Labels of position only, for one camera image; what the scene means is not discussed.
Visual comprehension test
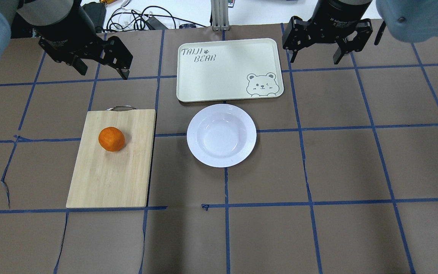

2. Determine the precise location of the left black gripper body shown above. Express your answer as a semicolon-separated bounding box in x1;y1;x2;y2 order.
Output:
38;8;133;70

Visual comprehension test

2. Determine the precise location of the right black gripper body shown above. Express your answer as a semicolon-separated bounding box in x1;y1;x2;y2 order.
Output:
282;13;373;53

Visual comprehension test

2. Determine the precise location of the orange fruit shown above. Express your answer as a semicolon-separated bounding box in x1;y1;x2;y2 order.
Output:
98;127;126;151

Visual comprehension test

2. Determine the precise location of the white round plate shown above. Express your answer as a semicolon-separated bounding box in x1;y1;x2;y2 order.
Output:
186;104;257;168

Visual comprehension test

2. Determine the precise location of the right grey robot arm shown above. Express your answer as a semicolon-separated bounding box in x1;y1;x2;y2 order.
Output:
282;0;438;65

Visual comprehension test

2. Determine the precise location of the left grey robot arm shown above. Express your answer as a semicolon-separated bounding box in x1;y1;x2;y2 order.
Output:
0;0;133;80

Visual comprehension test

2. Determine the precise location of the cream bear tray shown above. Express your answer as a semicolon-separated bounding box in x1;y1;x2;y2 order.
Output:
176;38;284;103

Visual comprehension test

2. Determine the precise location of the black power adapter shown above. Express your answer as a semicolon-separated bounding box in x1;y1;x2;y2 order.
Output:
82;2;106;33

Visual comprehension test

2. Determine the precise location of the bamboo cutting board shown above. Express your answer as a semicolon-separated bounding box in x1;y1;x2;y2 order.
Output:
66;109;156;209

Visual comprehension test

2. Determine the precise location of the black cable bundle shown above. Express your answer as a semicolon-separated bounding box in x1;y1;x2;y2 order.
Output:
106;5;208;32

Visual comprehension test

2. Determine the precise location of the aluminium frame post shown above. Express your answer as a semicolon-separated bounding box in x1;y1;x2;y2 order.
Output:
210;0;230;31

